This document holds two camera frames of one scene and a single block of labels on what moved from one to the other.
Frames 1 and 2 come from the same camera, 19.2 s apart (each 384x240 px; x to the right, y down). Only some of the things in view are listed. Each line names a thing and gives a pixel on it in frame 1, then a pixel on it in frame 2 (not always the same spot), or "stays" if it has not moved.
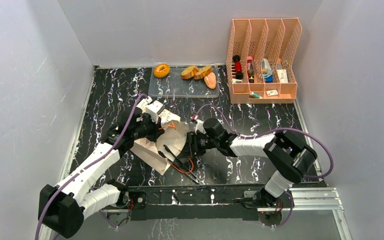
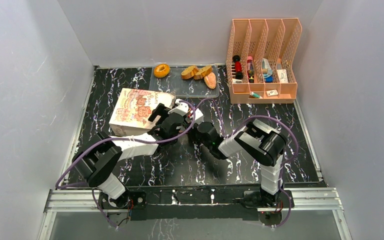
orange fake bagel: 161,70 stays
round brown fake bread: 189,72 stays
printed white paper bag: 152,152 -> 131,116
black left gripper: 157,131 -> 162,111
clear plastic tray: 173,85 stays
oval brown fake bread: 210,80 stays
